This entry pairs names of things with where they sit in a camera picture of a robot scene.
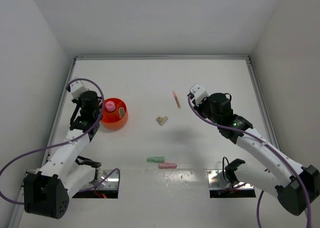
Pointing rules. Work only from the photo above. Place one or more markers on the beige eraser pair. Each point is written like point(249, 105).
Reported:
point(161, 120)

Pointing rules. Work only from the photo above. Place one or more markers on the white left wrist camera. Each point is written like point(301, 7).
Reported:
point(76, 89)

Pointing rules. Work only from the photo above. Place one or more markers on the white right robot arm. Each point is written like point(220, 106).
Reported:
point(295, 186)

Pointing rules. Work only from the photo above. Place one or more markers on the pink capped clear bottle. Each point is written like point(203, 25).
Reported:
point(110, 106)

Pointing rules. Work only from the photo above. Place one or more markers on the green highlighter marker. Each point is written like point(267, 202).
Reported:
point(156, 159)

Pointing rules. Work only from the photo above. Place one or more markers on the metal base plate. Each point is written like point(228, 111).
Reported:
point(105, 180)
point(216, 182)

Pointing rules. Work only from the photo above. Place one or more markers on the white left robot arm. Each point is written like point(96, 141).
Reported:
point(48, 191)

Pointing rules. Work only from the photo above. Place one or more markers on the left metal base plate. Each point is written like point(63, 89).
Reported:
point(105, 180)

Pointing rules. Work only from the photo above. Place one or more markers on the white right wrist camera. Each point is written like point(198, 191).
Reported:
point(198, 94)

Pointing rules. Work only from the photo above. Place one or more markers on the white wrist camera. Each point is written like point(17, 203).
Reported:
point(198, 94)
point(76, 89)

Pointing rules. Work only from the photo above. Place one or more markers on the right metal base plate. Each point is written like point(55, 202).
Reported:
point(216, 182)

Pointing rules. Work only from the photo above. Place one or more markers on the pink highlighter marker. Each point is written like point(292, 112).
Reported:
point(167, 165)

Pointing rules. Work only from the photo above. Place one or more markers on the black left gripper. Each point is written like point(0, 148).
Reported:
point(75, 101)

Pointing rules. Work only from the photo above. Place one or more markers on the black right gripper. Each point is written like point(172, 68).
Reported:
point(198, 109)

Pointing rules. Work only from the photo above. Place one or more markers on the beige white correction tape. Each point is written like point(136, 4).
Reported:
point(121, 112)

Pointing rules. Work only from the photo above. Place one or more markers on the orange round divided container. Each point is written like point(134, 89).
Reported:
point(112, 121)

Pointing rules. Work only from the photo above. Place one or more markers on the pink lead refill tube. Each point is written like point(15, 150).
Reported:
point(176, 99)

